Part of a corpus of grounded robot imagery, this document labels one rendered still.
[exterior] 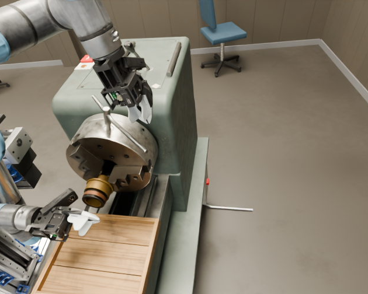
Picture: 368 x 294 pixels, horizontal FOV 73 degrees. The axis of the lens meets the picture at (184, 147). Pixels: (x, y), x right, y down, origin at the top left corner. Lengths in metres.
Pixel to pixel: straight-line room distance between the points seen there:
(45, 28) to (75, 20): 0.08
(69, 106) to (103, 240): 0.52
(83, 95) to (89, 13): 0.54
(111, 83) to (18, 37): 0.18
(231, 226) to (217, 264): 0.30
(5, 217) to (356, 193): 2.23
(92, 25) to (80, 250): 0.77
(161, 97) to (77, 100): 0.32
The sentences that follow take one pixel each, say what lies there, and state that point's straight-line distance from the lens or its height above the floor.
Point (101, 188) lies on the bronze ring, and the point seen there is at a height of 1.11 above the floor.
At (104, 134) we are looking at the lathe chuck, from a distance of 0.84.
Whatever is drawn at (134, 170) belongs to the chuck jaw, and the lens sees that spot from 0.87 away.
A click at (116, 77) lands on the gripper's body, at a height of 1.48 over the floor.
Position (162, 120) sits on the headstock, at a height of 1.18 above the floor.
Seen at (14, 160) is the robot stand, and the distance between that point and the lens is 1.24.
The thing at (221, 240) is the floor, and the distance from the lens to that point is 1.91.
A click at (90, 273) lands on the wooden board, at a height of 0.88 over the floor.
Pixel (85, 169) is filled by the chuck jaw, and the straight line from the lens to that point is 0.89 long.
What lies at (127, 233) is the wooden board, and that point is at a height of 0.88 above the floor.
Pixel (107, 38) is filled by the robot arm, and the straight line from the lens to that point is 0.55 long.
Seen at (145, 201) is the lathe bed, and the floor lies 0.86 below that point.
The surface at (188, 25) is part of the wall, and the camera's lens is 4.03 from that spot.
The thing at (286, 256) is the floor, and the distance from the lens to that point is 1.93.
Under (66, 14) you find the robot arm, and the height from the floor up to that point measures 1.62.
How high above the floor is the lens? 1.74
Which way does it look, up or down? 45 degrees down
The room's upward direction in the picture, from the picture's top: 8 degrees counter-clockwise
